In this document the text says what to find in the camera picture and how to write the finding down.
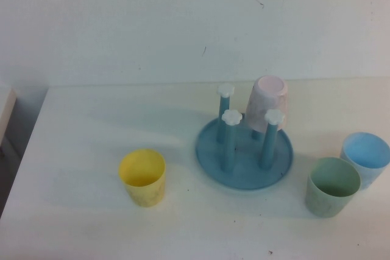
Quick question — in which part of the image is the green plastic cup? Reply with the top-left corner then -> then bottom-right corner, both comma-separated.
305,156 -> 362,219

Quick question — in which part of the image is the pink plastic cup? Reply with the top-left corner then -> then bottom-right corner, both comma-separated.
246,76 -> 289,133

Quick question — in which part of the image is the blue cup stand with pegs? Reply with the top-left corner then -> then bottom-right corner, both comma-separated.
194,83 -> 295,194

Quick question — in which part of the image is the yellow plastic cup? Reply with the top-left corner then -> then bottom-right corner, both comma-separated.
118,149 -> 167,208

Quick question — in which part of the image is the blue plastic cup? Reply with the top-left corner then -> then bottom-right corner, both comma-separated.
339,132 -> 390,191

